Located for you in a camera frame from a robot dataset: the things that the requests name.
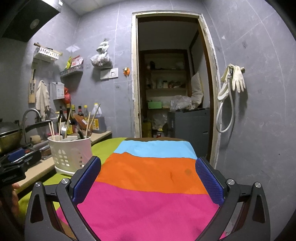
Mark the white utensil holder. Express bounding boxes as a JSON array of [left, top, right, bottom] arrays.
[[48, 136, 92, 176]]

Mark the wooden chopstick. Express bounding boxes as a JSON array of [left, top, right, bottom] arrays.
[[85, 113, 91, 138], [89, 102, 101, 132]]

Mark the metal fork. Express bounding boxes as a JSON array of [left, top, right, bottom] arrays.
[[60, 121, 68, 139]]

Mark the left hand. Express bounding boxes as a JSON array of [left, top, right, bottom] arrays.
[[1, 183, 20, 218]]

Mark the metal faucet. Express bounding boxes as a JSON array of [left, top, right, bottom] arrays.
[[22, 108, 41, 143]]

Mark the black wok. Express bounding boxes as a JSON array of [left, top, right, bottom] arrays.
[[1, 119, 52, 154]]

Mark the hanging beige towel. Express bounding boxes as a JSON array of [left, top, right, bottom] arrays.
[[36, 80, 50, 121]]

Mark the red plastic bag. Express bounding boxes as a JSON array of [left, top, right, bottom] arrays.
[[63, 87, 71, 105]]

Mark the large oil jug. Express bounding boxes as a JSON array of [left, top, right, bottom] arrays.
[[90, 102, 106, 133]]

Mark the multicolour striped cloth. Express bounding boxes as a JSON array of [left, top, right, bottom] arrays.
[[18, 136, 226, 241]]

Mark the dark grey cabinet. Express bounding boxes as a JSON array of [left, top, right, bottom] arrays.
[[167, 108, 210, 157]]

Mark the grey plastic bag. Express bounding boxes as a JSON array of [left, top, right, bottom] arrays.
[[90, 38, 113, 69]]

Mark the white rubber glove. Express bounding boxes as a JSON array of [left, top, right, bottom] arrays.
[[232, 65, 246, 93]]

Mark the black range hood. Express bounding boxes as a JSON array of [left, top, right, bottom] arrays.
[[1, 0, 63, 42]]

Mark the grey wall shelf basket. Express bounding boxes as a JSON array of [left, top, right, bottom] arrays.
[[60, 55, 84, 77]]

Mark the wooden door frame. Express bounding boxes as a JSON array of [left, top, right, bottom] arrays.
[[130, 10, 221, 168]]

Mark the white wall basket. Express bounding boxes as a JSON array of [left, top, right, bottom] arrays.
[[34, 43, 63, 62]]

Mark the wall socket plate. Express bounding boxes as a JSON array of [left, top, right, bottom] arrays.
[[100, 68, 118, 80]]

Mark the orange wall hook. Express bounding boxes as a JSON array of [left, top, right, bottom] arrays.
[[123, 67, 130, 77]]

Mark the white hose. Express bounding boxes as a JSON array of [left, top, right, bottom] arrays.
[[215, 63, 235, 134]]

